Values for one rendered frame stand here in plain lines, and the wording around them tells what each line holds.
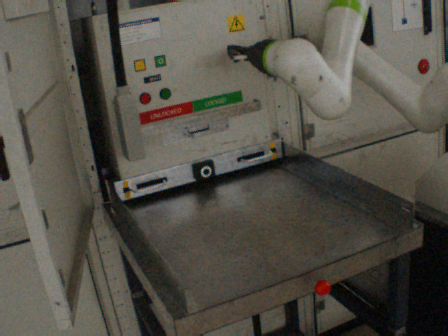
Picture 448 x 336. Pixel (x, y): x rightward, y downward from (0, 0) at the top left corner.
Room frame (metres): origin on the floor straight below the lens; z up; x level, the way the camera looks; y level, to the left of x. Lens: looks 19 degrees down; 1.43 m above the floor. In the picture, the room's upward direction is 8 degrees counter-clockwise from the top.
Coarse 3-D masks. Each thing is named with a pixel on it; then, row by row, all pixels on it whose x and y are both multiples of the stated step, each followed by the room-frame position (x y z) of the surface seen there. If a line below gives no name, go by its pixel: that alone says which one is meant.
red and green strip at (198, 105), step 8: (216, 96) 1.55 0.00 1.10; (224, 96) 1.56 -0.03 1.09; (232, 96) 1.57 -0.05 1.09; (240, 96) 1.58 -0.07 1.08; (176, 104) 1.50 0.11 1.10; (184, 104) 1.51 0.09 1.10; (192, 104) 1.52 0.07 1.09; (200, 104) 1.53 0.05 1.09; (208, 104) 1.54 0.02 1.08; (216, 104) 1.55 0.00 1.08; (224, 104) 1.56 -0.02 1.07; (144, 112) 1.47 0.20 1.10; (152, 112) 1.48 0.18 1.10; (160, 112) 1.48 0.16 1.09; (168, 112) 1.49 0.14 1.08; (176, 112) 1.50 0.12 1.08; (184, 112) 1.51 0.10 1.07; (192, 112) 1.52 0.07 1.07; (144, 120) 1.47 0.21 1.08; (152, 120) 1.47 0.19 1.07
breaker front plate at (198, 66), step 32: (224, 0) 1.57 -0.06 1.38; (96, 32) 1.43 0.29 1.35; (192, 32) 1.53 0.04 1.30; (224, 32) 1.57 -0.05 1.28; (256, 32) 1.61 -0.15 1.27; (128, 64) 1.46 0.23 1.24; (192, 64) 1.53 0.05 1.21; (224, 64) 1.56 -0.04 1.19; (192, 96) 1.52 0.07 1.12; (256, 96) 1.60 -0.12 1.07; (224, 128) 1.55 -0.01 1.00; (256, 128) 1.59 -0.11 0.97; (160, 160) 1.48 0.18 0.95; (192, 160) 1.51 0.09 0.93
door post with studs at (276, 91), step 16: (256, 0) 1.68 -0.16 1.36; (272, 0) 1.70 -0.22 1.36; (272, 16) 1.69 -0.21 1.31; (272, 32) 1.69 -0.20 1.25; (272, 80) 1.69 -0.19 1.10; (272, 96) 1.69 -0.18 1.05; (272, 112) 1.68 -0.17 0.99; (288, 112) 1.70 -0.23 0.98; (272, 128) 1.68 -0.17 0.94; (288, 128) 1.70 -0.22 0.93
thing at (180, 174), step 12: (276, 144) 1.60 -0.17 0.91; (216, 156) 1.53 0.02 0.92; (228, 156) 1.54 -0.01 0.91; (240, 156) 1.55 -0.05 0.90; (252, 156) 1.57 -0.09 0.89; (276, 156) 1.60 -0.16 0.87; (168, 168) 1.47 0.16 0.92; (180, 168) 1.48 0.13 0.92; (192, 168) 1.50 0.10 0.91; (216, 168) 1.52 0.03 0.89; (228, 168) 1.54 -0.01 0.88; (240, 168) 1.55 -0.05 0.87; (120, 180) 1.42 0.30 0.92; (144, 180) 1.44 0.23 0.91; (156, 180) 1.46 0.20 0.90; (168, 180) 1.47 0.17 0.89; (180, 180) 1.48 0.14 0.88; (192, 180) 1.50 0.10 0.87; (120, 192) 1.42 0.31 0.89; (144, 192) 1.44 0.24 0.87
